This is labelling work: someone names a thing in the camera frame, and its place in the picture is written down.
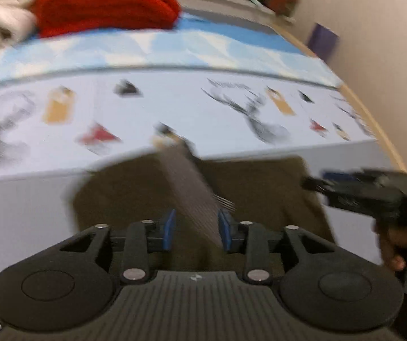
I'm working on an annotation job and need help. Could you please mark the person's right hand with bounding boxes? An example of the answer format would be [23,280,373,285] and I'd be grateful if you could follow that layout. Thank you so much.
[373,222,407,272]

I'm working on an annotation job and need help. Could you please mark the white printed bed sheet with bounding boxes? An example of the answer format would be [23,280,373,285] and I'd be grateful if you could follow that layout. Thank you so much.
[0,68,378,180]

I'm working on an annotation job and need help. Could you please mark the purple folder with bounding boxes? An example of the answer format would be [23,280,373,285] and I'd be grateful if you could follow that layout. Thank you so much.
[306,23,339,63]

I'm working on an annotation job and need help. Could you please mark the dark olive corduroy pants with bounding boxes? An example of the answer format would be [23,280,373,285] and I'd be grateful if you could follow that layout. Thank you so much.
[69,145,333,272]

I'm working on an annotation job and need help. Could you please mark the red folded blanket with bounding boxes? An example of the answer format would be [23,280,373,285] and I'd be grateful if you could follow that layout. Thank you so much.
[33,0,181,38]

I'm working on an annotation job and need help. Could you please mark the blue patterned folded sheet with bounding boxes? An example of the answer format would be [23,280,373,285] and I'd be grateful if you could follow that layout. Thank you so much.
[0,14,342,88]

